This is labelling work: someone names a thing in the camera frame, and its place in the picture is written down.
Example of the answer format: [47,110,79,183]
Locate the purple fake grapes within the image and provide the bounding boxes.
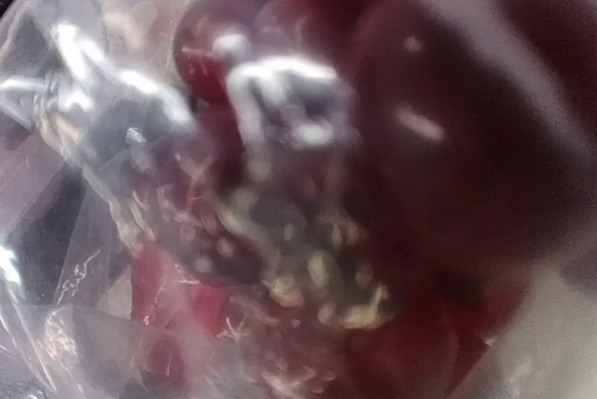
[131,0,596,398]

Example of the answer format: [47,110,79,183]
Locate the clear zip top bag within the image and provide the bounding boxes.
[1,0,596,398]

